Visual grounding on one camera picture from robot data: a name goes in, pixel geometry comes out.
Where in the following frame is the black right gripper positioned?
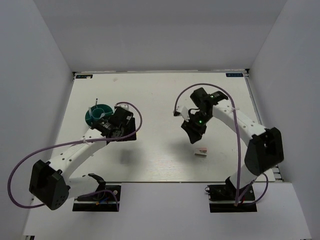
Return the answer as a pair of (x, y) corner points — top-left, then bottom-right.
(181, 110), (213, 144)

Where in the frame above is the teal round divided organizer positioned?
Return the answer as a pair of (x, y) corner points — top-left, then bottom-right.
(84, 104), (114, 127)

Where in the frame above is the green clear pen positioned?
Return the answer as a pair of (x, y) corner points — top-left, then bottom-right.
(88, 107), (93, 123)

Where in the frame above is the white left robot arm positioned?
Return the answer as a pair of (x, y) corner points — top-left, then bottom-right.
(29, 106), (137, 211)

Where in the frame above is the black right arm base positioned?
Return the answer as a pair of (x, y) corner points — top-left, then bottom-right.
(204, 184), (258, 213)

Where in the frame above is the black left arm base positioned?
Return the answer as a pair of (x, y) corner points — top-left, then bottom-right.
(70, 173), (122, 212)

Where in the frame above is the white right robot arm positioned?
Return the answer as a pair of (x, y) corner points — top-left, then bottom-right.
(173, 87), (284, 200)

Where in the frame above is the right corner label sticker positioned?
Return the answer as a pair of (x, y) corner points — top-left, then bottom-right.
(225, 72), (244, 78)

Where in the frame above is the corner label sticker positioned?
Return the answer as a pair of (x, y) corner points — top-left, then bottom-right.
(75, 74), (93, 79)
(225, 72), (244, 78)

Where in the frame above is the left corner label sticker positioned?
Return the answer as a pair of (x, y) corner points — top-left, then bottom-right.
(75, 74), (93, 79)

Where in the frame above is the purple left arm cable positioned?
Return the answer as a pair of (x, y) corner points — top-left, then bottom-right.
(7, 101), (144, 212)

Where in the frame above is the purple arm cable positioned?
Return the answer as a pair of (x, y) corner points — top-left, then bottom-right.
(173, 83), (270, 206)
(7, 101), (144, 212)

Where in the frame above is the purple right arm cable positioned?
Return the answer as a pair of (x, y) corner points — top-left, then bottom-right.
(173, 83), (270, 206)

